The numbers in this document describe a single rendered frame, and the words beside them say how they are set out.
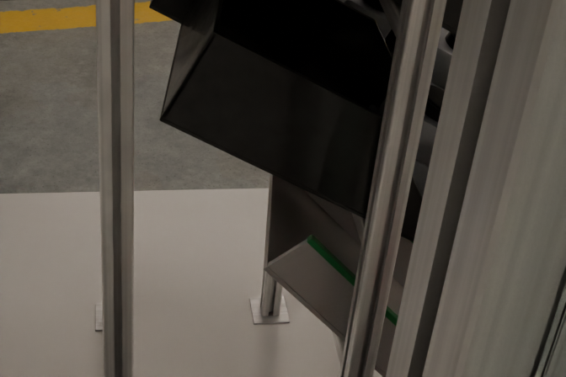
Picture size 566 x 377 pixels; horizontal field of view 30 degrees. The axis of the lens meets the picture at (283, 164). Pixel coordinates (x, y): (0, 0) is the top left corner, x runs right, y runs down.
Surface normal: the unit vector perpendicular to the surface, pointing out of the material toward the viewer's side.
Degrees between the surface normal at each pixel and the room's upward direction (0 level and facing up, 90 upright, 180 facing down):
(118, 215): 90
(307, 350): 0
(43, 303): 0
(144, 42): 0
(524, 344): 90
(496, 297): 90
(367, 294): 90
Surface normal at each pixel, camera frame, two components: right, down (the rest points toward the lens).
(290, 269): -0.03, 0.58
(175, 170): 0.09, -0.80
